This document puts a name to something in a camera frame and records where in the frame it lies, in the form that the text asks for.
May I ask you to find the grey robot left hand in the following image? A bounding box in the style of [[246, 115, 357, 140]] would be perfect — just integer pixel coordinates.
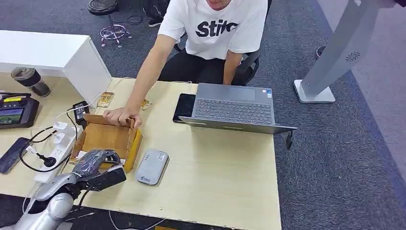
[[72, 149, 123, 178]]

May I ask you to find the person's right hand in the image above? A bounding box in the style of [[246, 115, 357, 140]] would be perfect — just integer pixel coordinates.
[[103, 106, 143, 129]]

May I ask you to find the wooden card box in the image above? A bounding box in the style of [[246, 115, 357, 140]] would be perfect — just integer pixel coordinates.
[[69, 114, 143, 173]]

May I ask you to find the white power strip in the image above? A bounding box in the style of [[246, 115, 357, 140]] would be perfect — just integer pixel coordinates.
[[34, 126, 82, 184]]

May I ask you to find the black power adapter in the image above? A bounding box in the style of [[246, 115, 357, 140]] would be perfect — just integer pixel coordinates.
[[72, 101, 90, 127]]

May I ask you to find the black smartphone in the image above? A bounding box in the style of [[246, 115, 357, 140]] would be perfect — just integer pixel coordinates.
[[172, 93, 197, 124]]

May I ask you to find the black flat phone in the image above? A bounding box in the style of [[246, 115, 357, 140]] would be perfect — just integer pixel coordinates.
[[0, 137, 31, 175]]

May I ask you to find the chrome stool base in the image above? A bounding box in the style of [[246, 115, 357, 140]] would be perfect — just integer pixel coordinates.
[[100, 24, 133, 48]]

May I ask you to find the white cabinet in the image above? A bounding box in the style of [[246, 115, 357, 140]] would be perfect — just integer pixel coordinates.
[[0, 30, 112, 104]]

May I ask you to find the black controller with screen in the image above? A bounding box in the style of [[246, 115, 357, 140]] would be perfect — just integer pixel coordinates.
[[0, 92, 40, 129]]

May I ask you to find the dark drink cup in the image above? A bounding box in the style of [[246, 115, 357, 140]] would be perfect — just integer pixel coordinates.
[[11, 67, 52, 97]]

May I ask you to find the black shoe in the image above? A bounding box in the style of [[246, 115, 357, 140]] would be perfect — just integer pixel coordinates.
[[147, 16, 164, 28]]

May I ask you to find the black round stool seat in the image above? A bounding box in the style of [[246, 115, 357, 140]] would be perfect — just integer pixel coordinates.
[[87, 0, 119, 16]]

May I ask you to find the grey laptop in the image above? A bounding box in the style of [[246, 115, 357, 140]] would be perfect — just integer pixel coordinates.
[[178, 83, 298, 135]]

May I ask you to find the person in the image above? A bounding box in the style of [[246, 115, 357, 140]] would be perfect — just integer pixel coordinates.
[[103, 0, 269, 129]]

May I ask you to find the black office chair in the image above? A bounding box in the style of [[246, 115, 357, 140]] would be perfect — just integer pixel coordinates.
[[172, 43, 262, 86]]

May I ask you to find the grey kiosk stand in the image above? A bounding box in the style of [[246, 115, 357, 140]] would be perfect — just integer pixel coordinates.
[[293, 0, 397, 104]]

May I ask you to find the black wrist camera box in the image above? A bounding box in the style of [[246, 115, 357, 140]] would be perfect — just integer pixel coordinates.
[[83, 166, 127, 192]]

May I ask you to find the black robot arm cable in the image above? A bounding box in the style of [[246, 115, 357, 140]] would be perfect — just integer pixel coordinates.
[[77, 185, 99, 212]]

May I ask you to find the black cable with plug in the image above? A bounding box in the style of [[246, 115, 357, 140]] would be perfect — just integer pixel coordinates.
[[19, 113, 79, 173]]

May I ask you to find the black cable loop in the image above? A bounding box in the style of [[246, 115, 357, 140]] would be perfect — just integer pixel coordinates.
[[126, 15, 143, 26]]

